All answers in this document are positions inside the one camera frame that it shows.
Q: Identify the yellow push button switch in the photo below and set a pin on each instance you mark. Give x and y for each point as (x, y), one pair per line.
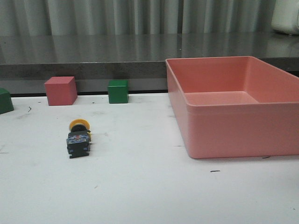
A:
(79, 138)

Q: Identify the green cube block centre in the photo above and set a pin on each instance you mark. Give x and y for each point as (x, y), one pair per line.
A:
(118, 91)

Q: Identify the green cube block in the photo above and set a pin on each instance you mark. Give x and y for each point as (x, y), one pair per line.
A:
(118, 91)
(6, 104)

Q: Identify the pink plastic bin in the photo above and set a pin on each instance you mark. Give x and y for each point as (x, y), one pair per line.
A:
(237, 106)

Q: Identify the pink cube block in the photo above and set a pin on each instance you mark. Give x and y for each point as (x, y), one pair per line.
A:
(61, 91)

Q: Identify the green cube block left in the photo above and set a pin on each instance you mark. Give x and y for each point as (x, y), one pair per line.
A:
(6, 104)

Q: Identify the grey curtain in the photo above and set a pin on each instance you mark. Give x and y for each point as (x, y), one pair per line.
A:
(133, 17)

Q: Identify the white appliance in background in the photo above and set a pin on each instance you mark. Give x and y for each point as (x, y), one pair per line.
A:
(286, 17)

